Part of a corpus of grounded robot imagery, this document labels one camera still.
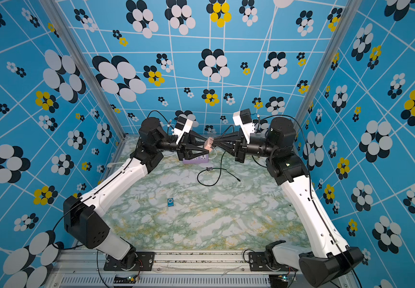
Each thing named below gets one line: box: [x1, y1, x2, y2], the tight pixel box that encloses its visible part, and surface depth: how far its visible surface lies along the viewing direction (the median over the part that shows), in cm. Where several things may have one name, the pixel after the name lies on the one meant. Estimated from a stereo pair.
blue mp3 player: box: [167, 197, 175, 207], surface depth 92 cm
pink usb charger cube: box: [203, 136, 215, 152], surface depth 58 cm
